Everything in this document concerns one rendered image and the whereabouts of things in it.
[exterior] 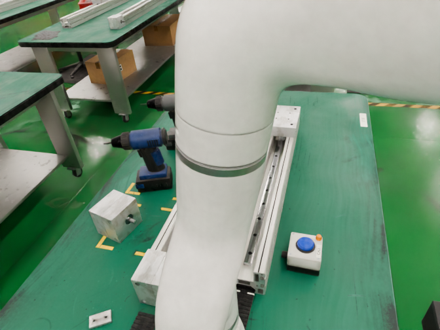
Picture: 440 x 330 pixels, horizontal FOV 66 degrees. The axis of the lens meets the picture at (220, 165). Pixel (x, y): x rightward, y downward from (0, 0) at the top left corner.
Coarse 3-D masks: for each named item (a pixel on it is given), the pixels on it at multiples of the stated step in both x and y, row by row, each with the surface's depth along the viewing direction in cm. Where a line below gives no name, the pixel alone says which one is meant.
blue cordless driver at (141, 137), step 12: (132, 132) 104; (144, 132) 104; (156, 132) 103; (120, 144) 104; (132, 144) 103; (144, 144) 104; (156, 144) 104; (144, 156) 108; (156, 156) 109; (144, 168) 114; (156, 168) 111; (168, 168) 116; (144, 180) 112; (156, 180) 112; (168, 180) 112
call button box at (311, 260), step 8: (296, 232) 88; (296, 240) 86; (296, 248) 84; (320, 248) 83; (288, 256) 82; (296, 256) 82; (304, 256) 82; (312, 256) 81; (320, 256) 81; (288, 264) 84; (296, 264) 83; (304, 264) 82; (312, 264) 81; (320, 264) 81; (304, 272) 84; (312, 272) 83
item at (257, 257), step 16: (272, 144) 121; (288, 144) 116; (272, 160) 114; (288, 160) 108; (272, 176) 107; (288, 176) 113; (272, 192) 97; (256, 208) 98; (272, 208) 92; (256, 224) 91; (272, 224) 87; (256, 240) 87; (272, 240) 84; (256, 256) 85; (272, 256) 89; (240, 272) 81; (256, 272) 76; (256, 288) 80
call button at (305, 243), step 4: (300, 240) 84; (304, 240) 84; (308, 240) 84; (312, 240) 84; (300, 244) 83; (304, 244) 83; (308, 244) 83; (312, 244) 83; (300, 248) 83; (304, 248) 82; (308, 248) 82; (312, 248) 82
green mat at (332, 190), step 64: (320, 128) 138; (320, 192) 108; (64, 256) 95; (128, 256) 93; (384, 256) 87; (0, 320) 81; (64, 320) 80; (128, 320) 78; (256, 320) 76; (320, 320) 75; (384, 320) 74
